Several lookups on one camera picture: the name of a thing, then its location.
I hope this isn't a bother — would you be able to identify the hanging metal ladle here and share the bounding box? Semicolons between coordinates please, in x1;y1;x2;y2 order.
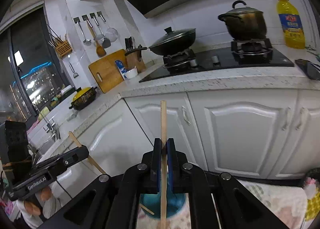
73;17;92;46

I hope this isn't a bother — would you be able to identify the teal rimmed floral utensil holder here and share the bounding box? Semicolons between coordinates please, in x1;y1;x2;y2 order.
139;192;187;220

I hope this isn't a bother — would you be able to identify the yellow lidded black casserole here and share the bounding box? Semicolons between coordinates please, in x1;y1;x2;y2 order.
69;87;97;111

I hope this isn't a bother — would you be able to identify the chrome sink faucet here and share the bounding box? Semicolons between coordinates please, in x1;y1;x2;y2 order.
32;104;61;141

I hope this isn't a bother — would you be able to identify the hanging wooden spatula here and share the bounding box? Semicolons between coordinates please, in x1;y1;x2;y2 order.
82;14;106;57

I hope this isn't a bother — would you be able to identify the dark stock pot with lid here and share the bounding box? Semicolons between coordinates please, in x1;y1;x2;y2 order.
218;0;267;42

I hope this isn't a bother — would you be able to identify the wooden knife block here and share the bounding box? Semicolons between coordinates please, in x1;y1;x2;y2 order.
125;37;148;74

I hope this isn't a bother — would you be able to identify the black wok with lid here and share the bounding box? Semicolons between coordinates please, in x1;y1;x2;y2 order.
124;26;197;57

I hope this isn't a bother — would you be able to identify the wooden wall chopstick holder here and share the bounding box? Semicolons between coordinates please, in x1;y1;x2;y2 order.
47;24;73;59

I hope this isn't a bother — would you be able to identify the blue white packet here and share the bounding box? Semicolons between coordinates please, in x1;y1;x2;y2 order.
115;60;127;80

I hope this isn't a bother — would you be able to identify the hanging mesh strainer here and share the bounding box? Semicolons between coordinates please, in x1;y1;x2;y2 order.
97;11;119;43

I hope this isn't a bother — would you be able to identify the patchwork quilted table cloth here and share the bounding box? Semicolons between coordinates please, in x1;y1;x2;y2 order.
136;180;307;228

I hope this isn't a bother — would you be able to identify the white gloved left hand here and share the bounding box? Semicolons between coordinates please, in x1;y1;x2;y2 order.
16;182;63;228

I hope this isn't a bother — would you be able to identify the wooden cutting board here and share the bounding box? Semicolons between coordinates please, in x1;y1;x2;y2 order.
88;49;127;93

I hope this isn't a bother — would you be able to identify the yellow cooking oil bottle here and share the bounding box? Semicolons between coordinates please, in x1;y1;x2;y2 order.
277;0;305;49

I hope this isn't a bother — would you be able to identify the black gas stove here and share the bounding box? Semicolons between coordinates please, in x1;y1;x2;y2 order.
140;38;294;83

